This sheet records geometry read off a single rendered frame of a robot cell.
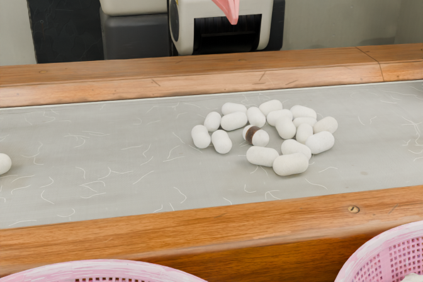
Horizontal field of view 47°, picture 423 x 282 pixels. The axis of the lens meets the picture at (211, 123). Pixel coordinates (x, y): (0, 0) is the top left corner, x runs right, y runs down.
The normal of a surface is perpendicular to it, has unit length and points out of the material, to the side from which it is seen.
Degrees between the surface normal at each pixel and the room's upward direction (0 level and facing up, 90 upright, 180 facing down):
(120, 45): 90
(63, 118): 0
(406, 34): 88
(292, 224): 0
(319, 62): 0
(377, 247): 75
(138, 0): 90
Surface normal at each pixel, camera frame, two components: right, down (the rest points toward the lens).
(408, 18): -0.97, 0.11
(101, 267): -0.01, 0.18
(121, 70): 0.00, -0.90
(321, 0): 0.26, 0.42
